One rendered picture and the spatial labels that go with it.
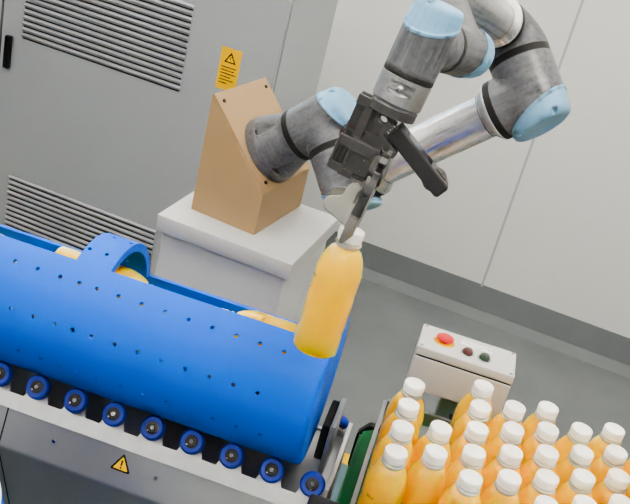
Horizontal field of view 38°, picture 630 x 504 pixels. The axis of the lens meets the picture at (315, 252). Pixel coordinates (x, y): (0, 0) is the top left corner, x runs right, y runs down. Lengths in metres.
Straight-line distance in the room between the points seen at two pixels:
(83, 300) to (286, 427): 0.40
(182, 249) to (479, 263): 2.63
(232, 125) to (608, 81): 2.49
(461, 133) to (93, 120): 1.97
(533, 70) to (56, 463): 1.11
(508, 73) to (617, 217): 2.65
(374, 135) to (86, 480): 0.85
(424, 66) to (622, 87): 2.94
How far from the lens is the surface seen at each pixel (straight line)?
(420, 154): 1.31
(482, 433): 1.65
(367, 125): 1.32
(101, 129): 3.47
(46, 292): 1.62
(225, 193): 1.99
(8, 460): 1.84
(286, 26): 3.08
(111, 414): 1.69
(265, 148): 1.94
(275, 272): 1.92
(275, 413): 1.53
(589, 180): 4.28
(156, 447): 1.69
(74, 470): 1.76
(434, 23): 1.27
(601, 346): 4.54
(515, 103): 1.71
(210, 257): 1.99
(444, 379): 1.88
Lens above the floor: 2.00
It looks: 25 degrees down
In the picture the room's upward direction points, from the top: 15 degrees clockwise
